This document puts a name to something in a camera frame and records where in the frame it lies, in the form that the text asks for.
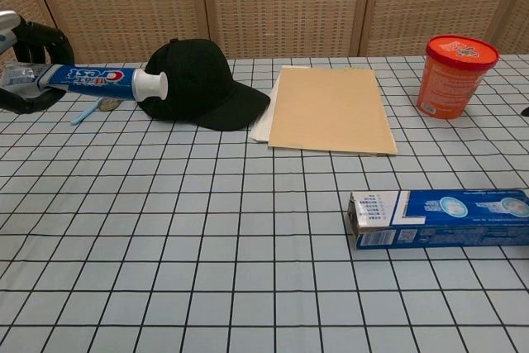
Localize black baseball cap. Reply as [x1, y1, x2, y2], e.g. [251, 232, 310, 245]
[135, 38, 272, 131]

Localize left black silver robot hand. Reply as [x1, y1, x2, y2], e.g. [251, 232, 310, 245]
[0, 9, 75, 115]

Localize white paper sheets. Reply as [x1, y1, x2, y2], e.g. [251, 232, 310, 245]
[249, 64, 315, 143]

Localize tan paper folder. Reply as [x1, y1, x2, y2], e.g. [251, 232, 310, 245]
[267, 66, 398, 158]

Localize orange lidded cup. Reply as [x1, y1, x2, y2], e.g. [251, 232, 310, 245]
[415, 35, 500, 120]

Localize blue checked tablecloth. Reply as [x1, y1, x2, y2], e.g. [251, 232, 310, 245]
[0, 55, 529, 353]

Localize blue toothpaste box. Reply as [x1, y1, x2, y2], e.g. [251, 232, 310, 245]
[346, 188, 529, 250]

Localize light blue toothbrush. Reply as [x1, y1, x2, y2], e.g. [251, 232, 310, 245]
[70, 96, 103, 126]

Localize blue white toothpaste tube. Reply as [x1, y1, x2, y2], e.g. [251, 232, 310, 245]
[0, 61, 170, 103]

